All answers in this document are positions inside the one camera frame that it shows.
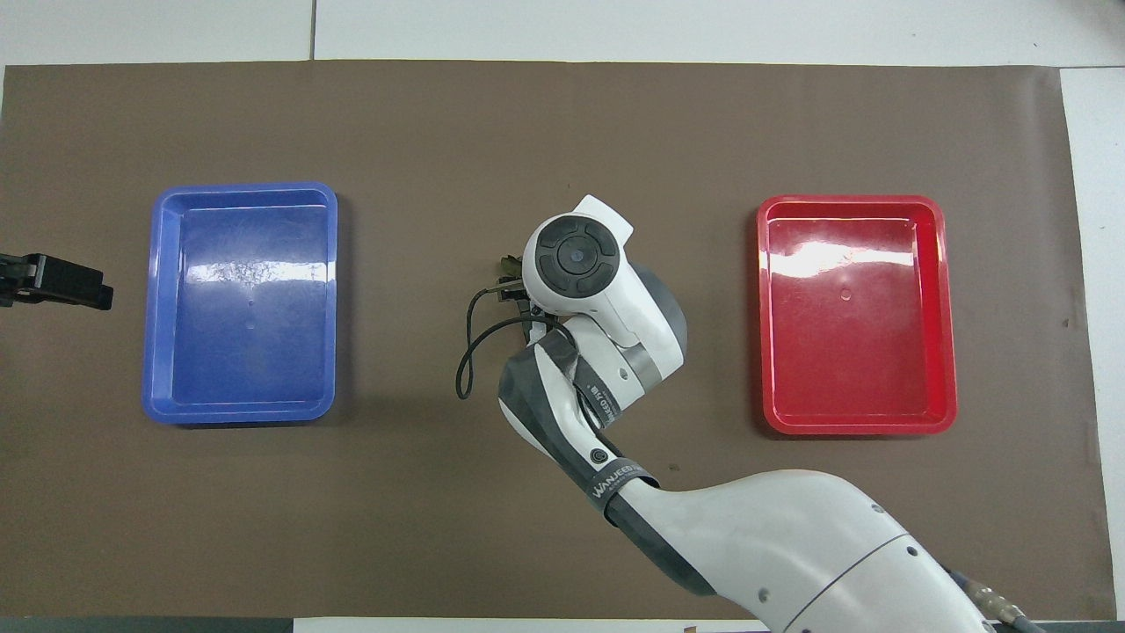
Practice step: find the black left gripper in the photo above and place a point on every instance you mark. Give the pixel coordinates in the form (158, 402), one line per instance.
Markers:
(61, 281)

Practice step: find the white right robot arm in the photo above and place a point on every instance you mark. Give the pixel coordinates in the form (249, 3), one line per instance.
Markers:
(791, 545)

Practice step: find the red plastic tray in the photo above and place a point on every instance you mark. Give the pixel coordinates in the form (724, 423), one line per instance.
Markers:
(852, 352)

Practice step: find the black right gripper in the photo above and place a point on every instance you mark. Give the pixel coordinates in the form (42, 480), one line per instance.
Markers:
(526, 312)

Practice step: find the blue plastic tray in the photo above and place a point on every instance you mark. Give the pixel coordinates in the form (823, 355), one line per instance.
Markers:
(246, 352)

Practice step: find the long curved brake pad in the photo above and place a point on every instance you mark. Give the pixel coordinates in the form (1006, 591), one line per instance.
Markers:
(509, 264)

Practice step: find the brown table mat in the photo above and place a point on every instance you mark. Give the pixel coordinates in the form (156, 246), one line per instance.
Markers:
(562, 123)

